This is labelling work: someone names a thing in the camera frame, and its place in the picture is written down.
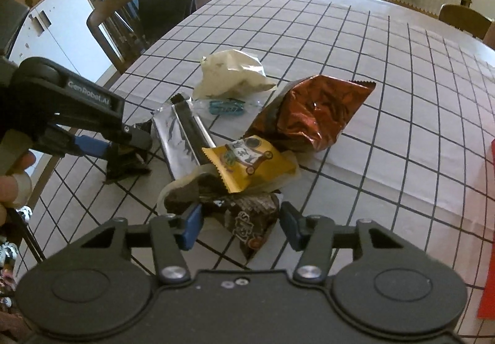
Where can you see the cream snack packet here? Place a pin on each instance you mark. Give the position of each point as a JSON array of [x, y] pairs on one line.
[[232, 73]]

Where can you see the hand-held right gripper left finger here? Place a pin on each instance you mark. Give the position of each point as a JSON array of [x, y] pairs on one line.
[[191, 228]]

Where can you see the silver foil snack packet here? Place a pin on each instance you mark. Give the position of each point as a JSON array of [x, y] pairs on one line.
[[178, 135]]

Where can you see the orange cardboard box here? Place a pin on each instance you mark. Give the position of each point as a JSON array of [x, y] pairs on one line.
[[488, 251]]

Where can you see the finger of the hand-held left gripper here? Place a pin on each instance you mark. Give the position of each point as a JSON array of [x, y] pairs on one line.
[[91, 146], [131, 137]]

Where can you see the person's left hand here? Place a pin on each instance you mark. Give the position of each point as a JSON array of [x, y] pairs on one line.
[[24, 163]]

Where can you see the checkered tablecloth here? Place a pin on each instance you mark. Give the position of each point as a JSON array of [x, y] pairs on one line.
[[386, 104]]

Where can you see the red-brown foil snack bag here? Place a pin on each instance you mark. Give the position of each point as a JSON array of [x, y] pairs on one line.
[[309, 116]]

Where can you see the dark brown snack packet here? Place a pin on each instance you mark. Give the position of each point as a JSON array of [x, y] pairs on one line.
[[239, 214]]

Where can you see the teal candy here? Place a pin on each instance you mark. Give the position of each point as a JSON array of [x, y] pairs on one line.
[[226, 107]]

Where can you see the wooden dining chair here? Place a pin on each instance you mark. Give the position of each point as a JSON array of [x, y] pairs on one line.
[[464, 21]]

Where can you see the yellow snack packet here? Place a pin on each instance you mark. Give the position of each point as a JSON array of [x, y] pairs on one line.
[[251, 166]]

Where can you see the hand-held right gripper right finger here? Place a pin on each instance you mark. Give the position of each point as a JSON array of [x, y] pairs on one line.
[[292, 226]]

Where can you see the white cabinet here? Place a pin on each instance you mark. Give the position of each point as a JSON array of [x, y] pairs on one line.
[[65, 27]]

